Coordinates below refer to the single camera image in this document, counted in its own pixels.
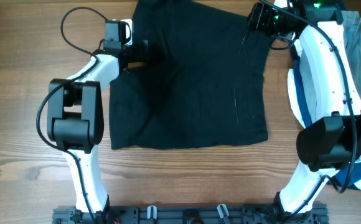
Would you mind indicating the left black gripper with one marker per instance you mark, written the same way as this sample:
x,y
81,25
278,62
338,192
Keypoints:
x,y
137,55

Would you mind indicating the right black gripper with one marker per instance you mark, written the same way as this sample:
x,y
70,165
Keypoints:
x,y
258,18

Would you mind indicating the black shorts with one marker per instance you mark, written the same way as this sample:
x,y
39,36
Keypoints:
x,y
201,85

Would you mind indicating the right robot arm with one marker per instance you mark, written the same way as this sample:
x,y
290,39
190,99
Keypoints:
x,y
332,141

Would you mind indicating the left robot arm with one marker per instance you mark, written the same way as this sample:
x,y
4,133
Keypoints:
x,y
75,121

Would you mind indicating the blue garment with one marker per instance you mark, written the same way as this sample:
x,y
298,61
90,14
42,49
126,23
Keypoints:
x,y
303,82

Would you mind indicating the left grey rail clip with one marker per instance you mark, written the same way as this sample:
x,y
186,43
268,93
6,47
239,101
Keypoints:
x,y
151,212

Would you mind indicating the grey rail clip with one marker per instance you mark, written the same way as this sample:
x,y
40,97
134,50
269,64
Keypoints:
x,y
223,213
151,212

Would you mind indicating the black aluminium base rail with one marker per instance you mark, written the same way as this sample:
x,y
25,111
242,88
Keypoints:
x,y
244,214

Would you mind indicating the right grey rail clip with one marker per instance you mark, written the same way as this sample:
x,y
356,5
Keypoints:
x,y
223,213

